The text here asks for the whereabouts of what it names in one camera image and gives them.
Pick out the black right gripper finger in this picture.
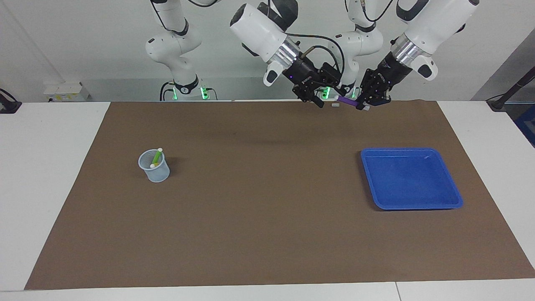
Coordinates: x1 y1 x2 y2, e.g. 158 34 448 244
292 83 325 109
318 63 348 97

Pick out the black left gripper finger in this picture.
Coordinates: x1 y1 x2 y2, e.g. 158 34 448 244
373 84 392 106
355 69 379 111

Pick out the purple highlighter pen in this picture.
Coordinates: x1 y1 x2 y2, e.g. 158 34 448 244
334 95 371 111

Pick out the blue plastic tray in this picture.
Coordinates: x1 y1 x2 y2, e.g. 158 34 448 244
361 147 464 210

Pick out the brown table mat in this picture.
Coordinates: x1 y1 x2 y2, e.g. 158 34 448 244
24 100 535 290

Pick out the black stand pole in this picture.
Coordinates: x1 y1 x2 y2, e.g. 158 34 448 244
486 67 535 111

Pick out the blue crate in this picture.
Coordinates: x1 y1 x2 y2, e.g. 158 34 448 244
515 105 535 148

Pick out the translucent plastic cup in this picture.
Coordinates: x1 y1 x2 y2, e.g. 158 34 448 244
138 149 171 183

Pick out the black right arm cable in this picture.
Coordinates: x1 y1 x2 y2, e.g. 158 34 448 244
285 33 346 86

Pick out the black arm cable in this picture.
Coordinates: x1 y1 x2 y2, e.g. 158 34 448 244
360 0 395 23
285 33 346 86

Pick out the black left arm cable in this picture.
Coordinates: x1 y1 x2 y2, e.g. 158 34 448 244
360 0 395 23

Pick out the white wall socket box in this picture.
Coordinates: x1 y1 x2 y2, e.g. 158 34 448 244
43 82 89 103

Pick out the black clamp mount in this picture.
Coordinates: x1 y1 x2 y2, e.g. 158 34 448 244
0 89 22 114

